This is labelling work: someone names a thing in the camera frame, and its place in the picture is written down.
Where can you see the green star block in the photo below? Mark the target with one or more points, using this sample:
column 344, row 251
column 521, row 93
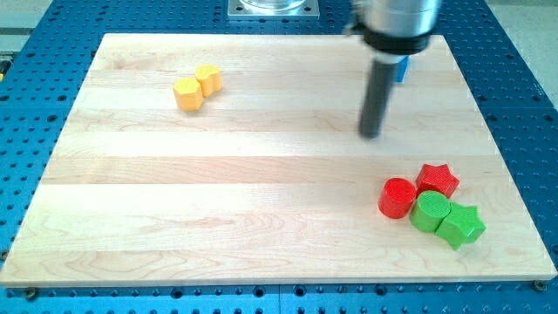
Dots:
column 461, row 226

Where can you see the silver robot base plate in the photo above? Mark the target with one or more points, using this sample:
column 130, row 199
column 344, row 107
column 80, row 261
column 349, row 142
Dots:
column 273, row 8

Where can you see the blue perforated table plate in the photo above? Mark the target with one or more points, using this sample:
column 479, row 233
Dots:
column 46, row 75

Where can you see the green cylinder block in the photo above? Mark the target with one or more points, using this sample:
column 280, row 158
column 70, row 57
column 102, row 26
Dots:
column 429, row 210

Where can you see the red star block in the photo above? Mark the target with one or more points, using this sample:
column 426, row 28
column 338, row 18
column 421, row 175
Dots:
column 437, row 178

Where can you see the red cylinder block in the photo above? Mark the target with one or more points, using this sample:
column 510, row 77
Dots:
column 396, row 198

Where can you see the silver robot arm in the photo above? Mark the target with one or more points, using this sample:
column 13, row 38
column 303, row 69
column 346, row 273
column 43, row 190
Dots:
column 394, row 30

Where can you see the wooden board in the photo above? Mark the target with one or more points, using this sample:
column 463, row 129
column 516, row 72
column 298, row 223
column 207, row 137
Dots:
column 268, row 182

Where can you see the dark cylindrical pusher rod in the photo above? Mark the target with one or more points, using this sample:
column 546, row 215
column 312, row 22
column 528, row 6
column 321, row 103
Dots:
column 381, row 79

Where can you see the yellow heart block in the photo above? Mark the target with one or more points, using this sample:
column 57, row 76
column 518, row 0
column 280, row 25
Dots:
column 210, row 79

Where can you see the blue block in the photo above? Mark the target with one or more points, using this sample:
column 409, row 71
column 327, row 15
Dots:
column 402, row 69

